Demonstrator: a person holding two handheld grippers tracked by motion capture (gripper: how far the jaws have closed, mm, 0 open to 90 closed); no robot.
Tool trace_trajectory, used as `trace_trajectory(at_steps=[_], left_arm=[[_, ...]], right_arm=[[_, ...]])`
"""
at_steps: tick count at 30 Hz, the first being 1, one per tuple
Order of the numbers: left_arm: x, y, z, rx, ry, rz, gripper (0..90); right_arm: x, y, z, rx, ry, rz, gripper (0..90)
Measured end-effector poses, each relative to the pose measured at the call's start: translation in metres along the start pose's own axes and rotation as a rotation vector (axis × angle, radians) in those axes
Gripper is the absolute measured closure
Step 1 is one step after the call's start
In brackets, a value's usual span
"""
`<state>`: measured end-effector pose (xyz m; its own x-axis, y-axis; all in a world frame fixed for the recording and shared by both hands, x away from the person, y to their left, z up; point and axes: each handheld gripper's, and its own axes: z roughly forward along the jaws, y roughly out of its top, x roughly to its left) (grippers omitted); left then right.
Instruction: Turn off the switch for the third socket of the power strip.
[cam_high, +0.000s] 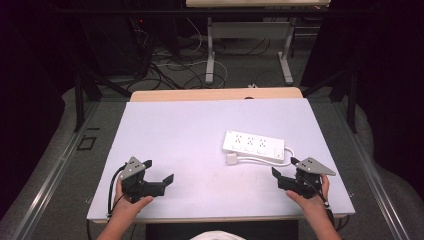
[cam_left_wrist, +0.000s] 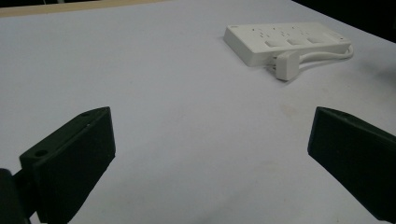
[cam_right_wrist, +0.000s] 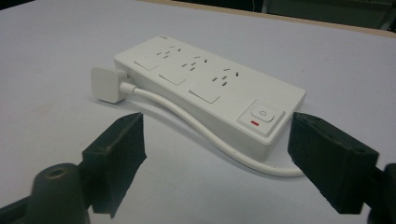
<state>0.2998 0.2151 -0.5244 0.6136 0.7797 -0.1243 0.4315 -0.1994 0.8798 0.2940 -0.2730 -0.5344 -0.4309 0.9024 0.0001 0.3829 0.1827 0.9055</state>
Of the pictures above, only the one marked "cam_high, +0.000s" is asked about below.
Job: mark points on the black metal stand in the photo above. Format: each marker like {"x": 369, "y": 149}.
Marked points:
{"x": 79, "y": 103}
{"x": 351, "y": 100}

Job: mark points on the black computer tower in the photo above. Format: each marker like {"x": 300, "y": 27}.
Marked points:
{"x": 113, "y": 46}

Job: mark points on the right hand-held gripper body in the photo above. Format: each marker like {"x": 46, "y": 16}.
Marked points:
{"x": 305, "y": 181}

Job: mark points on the white-framed background desk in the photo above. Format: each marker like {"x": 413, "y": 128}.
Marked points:
{"x": 248, "y": 30}

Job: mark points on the metal floor rail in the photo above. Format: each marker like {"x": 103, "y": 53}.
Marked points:
{"x": 370, "y": 176}
{"x": 50, "y": 180}

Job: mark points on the person's white clothing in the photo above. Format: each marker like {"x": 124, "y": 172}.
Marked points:
{"x": 218, "y": 235}

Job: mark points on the white table mat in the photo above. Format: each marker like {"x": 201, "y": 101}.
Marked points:
{"x": 186, "y": 150}

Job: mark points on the person's left hand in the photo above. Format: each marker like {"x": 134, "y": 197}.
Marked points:
{"x": 125, "y": 206}

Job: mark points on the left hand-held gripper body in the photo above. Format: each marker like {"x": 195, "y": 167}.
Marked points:
{"x": 133, "y": 183}

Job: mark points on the person's right hand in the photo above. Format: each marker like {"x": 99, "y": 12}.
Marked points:
{"x": 315, "y": 203}

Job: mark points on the white plug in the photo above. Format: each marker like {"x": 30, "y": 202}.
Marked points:
{"x": 231, "y": 158}

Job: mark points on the white power strip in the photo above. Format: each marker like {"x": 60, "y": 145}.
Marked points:
{"x": 253, "y": 146}

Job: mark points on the wooden table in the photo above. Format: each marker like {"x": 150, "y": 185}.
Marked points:
{"x": 200, "y": 94}

